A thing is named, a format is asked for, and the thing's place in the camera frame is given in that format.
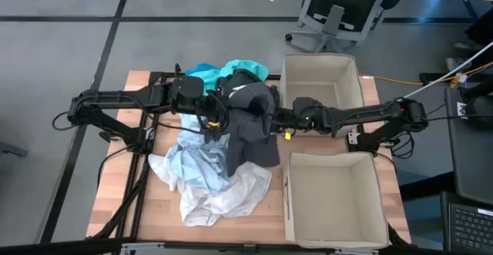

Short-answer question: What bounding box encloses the bright blue garment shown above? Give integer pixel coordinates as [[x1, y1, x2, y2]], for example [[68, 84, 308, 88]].
[[184, 62, 223, 96]]

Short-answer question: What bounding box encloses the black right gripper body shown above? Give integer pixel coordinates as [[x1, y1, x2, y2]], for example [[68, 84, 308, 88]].
[[269, 96, 333, 135]]

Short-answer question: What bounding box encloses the dark grey garment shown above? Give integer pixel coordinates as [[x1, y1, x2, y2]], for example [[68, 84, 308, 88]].
[[224, 80, 281, 178]]

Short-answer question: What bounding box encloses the white cable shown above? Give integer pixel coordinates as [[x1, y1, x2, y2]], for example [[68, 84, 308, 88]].
[[403, 41, 493, 99]]

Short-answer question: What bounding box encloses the silver bracket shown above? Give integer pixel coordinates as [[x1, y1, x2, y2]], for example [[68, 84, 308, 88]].
[[119, 242, 378, 255]]

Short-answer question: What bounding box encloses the light blue garment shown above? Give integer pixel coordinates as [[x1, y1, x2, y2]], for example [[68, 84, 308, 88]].
[[164, 112, 233, 195]]

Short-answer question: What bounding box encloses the grey floor object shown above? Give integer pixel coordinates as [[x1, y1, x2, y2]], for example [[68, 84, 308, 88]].
[[0, 141, 29, 158]]

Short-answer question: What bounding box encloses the black laptop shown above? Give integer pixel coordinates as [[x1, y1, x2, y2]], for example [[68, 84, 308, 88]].
[[441, 191, 493, 254]]

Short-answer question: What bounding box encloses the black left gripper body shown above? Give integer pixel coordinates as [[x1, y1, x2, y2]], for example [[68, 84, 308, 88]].
[[194, 89, 232, 143]]

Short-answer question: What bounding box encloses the teal garment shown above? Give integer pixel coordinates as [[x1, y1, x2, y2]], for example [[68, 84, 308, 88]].
[[215, 59, 270, 94]]

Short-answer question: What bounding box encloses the dark green garment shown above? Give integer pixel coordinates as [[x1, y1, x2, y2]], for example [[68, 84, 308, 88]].
[[226, 69, 265, 96]]

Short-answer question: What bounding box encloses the person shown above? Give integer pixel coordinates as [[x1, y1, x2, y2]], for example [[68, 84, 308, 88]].
[[446, 8, 493, 71]]

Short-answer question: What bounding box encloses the black desk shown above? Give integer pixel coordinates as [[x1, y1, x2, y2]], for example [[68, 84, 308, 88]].
[[444, 87, 493, 206]]

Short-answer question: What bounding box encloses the black rail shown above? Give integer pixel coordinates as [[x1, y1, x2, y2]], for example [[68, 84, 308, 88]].
[[0, 238, 493, 255]]

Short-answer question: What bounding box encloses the black rounded object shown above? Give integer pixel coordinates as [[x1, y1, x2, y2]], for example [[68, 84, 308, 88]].
[[460, 79, 493, 129]]

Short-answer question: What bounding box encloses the yellow cable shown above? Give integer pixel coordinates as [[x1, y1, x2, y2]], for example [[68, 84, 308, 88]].
[[359, 60, 493, 89]]

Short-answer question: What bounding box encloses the black metal table frame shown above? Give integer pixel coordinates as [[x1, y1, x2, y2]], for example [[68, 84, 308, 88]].
[[86, 62, 282, 244]]

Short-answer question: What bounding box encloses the large sheer white garment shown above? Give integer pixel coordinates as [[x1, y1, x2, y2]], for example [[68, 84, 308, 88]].
[[148, 153, 273, 228]]

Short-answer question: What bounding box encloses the beige fabric storage bin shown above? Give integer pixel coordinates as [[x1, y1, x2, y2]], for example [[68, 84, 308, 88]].
[[279, 52, 365, 137], [283, 150, 391, 250]]

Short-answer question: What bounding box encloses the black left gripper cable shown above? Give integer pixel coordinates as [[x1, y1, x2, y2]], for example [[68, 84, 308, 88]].
[[126, 92, 211, 136]]

